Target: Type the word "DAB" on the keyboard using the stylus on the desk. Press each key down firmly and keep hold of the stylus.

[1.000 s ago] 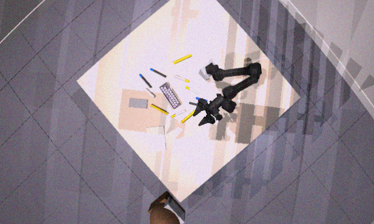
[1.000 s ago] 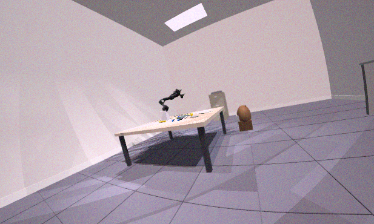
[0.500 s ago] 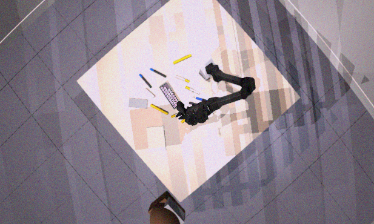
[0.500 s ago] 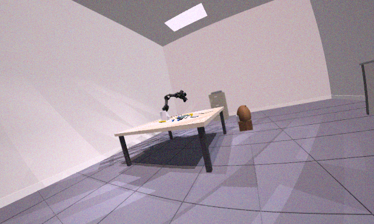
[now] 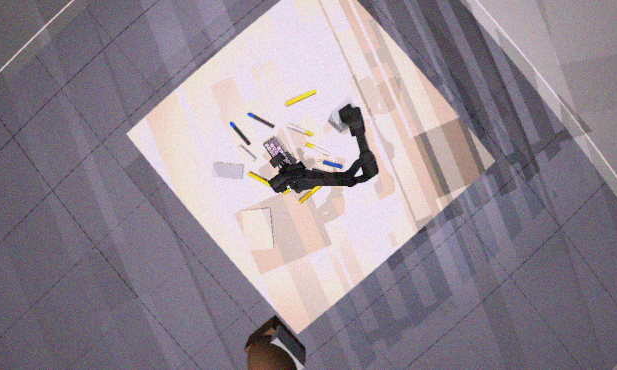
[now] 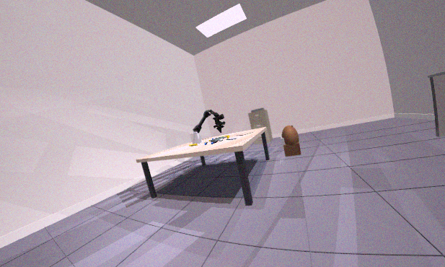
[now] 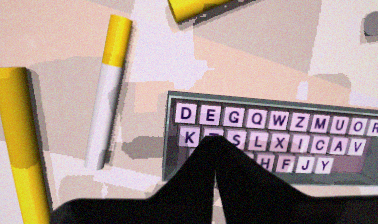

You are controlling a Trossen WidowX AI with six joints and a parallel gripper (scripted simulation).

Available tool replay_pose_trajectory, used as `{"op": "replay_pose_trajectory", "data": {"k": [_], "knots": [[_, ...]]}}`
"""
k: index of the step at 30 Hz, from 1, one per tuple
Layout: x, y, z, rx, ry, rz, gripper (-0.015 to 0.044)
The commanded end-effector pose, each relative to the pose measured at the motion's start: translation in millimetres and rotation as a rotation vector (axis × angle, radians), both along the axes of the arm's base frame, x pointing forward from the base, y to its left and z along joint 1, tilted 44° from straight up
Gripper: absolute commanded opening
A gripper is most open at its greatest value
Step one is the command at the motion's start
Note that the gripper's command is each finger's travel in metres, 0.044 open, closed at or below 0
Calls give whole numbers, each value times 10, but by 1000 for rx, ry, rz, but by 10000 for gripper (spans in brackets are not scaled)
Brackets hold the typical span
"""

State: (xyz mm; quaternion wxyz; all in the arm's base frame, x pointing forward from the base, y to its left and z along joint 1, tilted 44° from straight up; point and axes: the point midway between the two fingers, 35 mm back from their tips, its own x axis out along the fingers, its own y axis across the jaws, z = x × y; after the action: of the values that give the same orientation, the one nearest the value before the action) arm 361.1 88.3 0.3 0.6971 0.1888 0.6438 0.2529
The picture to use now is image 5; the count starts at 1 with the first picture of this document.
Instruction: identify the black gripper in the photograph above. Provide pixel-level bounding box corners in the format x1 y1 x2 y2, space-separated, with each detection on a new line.
269 152 303 193

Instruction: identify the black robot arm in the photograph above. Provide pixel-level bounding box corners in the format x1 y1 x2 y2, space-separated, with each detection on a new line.
268 103 379 193

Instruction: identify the grey keyboard with white letter keys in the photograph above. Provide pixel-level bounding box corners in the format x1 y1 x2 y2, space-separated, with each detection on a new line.
263 136 292 164

